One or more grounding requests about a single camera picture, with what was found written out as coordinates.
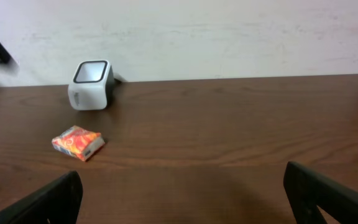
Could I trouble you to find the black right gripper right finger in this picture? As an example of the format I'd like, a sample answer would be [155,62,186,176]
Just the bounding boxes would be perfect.
[283,162,358,224]

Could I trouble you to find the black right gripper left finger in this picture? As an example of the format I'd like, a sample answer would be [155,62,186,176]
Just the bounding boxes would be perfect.
[0,171,83,224]

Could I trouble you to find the small orange snack packet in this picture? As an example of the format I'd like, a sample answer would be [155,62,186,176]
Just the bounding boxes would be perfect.
[52,126,105,162]

